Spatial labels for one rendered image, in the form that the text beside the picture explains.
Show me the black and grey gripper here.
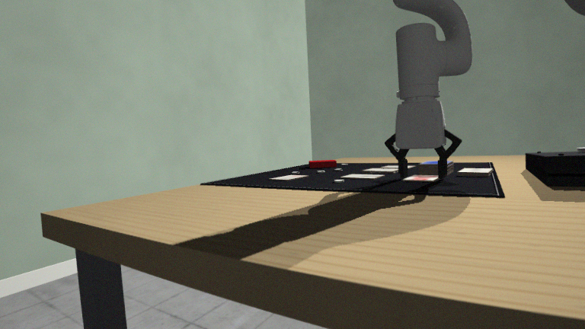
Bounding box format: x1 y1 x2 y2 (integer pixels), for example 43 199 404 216
385 99 462 179

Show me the red rectangular block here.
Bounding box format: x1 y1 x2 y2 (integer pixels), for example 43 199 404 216
308 160 337 168

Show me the black card cloth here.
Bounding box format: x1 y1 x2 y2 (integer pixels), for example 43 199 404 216
202 163 496 194

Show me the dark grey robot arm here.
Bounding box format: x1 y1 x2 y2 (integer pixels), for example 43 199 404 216
393 0 472 101

